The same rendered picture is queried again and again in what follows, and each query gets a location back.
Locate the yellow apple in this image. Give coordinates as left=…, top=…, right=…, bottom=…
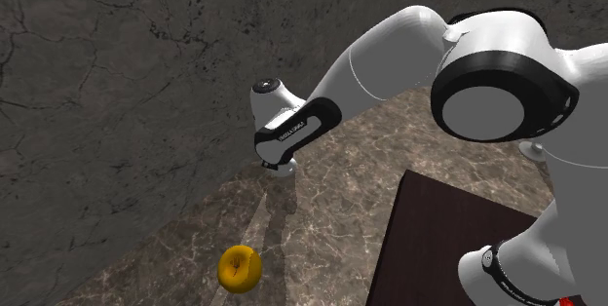
left=216, top=244, right=264, bottom=295

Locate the dark brown robot stand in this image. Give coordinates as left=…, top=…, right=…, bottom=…
left=364, top=169, right=589, bottom=306

